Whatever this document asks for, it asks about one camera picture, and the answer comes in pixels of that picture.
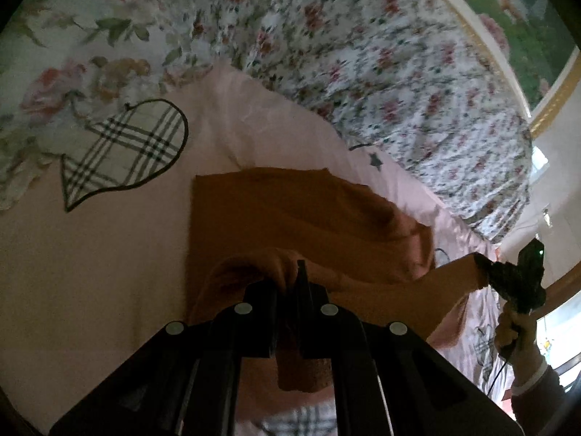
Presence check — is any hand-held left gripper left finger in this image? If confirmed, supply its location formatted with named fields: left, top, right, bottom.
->
left=49, top=280, right=279, bottom=436

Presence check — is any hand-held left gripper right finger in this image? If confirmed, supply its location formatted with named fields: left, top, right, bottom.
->
left=294, top=260, right=524, bottom=436

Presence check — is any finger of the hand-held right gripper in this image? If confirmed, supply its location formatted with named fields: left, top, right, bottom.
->
left=473, top=253, right=495, bottom=290

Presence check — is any orange-brown small garment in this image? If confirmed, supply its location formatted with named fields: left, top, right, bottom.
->
left=184, top=167, right=490, bottom=393

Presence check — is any person's right hand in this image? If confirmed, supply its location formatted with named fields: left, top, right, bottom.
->
left=494, top=308, right=539, bottom=367

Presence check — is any pink blanket with plaid heart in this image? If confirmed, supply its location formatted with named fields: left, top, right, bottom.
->
left=0, top=61, right=513, bottom=436

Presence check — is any small-flowered white quilt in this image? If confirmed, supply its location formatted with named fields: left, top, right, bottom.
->
left=154, top=0, right=535, bottom=244

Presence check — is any green floral gold-framed picture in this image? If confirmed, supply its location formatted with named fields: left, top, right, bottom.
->
left=409, top=0, right=569, bottom=140

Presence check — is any large-flowered bed sheet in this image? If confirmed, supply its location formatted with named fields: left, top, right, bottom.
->
left=0, top=0, right=215, bottom=212

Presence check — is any black cable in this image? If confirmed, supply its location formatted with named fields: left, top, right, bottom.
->
left=485, top=347, right=516, bottom=394

